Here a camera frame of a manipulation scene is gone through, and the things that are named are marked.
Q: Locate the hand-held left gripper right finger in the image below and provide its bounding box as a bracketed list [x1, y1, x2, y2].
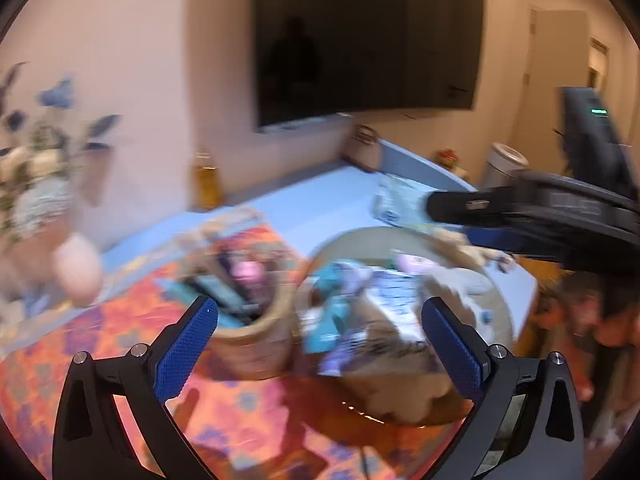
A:
[420, 296, 586, 480]

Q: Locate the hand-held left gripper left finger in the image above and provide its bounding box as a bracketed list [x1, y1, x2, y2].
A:
[52, 295, 221, 480]

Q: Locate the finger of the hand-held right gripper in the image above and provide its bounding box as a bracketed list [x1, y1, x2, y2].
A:
[425, 186, 521, 228]
[462, 227, 526, 256]

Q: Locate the blue white packet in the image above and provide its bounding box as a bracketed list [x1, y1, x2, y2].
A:
[372, 175, 436, 226]

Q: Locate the round beige basket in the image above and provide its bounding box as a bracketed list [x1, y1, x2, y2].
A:
[295, 227, 516, 426]

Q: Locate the white trash bin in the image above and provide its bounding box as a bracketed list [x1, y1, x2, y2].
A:
[485, 142, 530, 191]

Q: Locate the beige fluffy toy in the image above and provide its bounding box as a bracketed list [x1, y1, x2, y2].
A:
[340, 310, 471, 423]

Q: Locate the floral orange tablecloth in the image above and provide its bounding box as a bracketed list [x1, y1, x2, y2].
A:
[0, 220, 451, 480]

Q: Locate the white door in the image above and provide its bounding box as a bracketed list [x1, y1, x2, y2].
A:
[520, 7, 591, 161]

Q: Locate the white ribbed vase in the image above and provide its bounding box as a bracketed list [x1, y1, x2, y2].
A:
[52, 232, 103, 306]

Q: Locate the orange patterned clothing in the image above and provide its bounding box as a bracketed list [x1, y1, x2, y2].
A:
[530, 270, 640, 461]

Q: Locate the amber glass bottle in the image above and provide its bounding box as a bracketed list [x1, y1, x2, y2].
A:
[192, 150, 223, 211]

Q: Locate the artificial flower bouquet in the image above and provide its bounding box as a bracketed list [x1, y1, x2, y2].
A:
[0, 62, 121, 241]

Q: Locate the black wall television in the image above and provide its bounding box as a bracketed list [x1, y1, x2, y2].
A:
[252, 0, 488, 133]

